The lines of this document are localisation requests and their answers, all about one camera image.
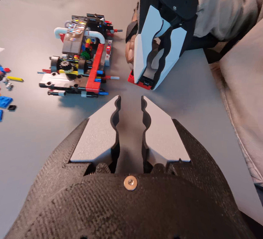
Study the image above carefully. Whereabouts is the pile of mixed coloured pieces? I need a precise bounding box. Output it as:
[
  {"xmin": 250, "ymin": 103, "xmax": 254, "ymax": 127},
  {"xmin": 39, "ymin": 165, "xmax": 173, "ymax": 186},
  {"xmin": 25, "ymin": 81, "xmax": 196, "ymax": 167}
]
[{"xmin": 0, "ymin": 64, "xmax": 24, "ymax": 123}]

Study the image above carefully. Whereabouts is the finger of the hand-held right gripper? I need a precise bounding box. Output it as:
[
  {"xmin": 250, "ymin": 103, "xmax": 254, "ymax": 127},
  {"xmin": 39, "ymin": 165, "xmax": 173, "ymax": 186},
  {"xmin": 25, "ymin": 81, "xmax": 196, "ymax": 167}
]
[
  {"xmin": 133, "ymin": 5, "xmax": 172, "ymax": 84},
  {"xmin": 153, "ymin": 27, "xmax": 187, "ymax": 90}
]

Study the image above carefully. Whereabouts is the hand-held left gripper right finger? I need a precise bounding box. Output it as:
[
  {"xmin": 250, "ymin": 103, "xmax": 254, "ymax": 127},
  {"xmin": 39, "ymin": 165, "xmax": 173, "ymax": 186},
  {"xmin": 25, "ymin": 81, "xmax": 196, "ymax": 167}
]
[{"xmin": 141, "ymin": 96, "xmax": 191, "ymax": 167}]

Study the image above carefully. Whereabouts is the person's right hand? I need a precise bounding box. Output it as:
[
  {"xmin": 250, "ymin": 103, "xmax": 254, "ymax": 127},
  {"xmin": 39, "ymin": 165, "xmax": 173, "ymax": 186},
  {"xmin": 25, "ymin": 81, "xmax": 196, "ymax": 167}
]
[{"xmin": 125, "ymin": 37, "xmax": 136, "ymax": 71}]

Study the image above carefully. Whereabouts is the red angled lego beam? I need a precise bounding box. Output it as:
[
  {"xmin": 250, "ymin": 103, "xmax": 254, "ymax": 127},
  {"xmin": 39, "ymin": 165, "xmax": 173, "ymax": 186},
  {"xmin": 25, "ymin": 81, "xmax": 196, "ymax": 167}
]
[{"xmin": 127, "ymin": 70, "xmax": 154, "ymax": 91}]

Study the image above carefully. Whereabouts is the lego car model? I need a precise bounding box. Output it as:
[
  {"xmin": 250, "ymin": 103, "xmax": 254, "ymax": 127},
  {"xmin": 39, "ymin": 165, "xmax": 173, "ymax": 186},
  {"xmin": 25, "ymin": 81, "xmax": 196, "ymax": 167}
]
[{"xmin": 37, "ymin": 13, "xmax": 123, "ymax": 98}]

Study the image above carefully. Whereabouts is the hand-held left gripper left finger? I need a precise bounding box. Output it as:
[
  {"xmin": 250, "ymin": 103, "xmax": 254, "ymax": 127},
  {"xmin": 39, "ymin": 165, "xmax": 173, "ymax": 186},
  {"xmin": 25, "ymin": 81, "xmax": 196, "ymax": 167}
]
[{"xmin": 70, "ymin": 95, "xmax": 121, "ymax": 163}]

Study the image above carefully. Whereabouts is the person's right forearm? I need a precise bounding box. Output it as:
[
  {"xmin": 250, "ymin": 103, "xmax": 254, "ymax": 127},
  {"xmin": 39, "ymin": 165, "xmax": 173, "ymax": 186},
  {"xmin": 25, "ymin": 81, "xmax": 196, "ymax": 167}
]
[{"xmin": 193, "ymin": 0, "xmax": 263, "ymax": 42}]

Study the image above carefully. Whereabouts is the black lego connector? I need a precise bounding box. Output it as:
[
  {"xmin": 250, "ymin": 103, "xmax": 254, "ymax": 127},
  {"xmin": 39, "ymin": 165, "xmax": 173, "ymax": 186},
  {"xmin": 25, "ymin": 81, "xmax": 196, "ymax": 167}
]
[{"xmin": 141, "ymin": 76, "xmax": 155, "ymax": 86}]

